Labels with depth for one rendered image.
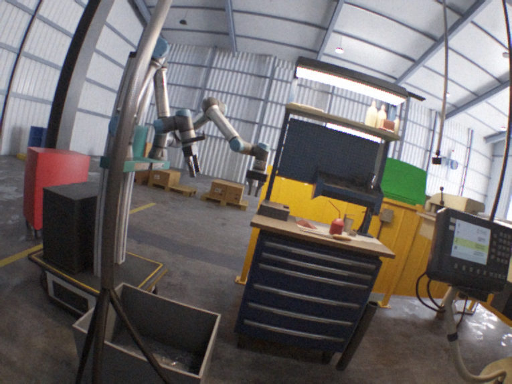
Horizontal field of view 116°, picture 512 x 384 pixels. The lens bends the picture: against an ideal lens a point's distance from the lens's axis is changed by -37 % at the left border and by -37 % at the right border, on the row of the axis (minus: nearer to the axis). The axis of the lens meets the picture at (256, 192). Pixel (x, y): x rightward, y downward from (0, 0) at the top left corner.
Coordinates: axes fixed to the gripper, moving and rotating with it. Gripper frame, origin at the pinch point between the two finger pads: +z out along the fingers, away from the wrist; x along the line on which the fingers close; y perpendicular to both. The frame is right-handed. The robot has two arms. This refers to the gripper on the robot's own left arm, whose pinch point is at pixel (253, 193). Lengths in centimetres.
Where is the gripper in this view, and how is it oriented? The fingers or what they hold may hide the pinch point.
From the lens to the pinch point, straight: 156.8
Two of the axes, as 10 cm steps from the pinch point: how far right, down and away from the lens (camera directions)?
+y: -2.2, 0.7, -9.7
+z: -2.3, 9.7, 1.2
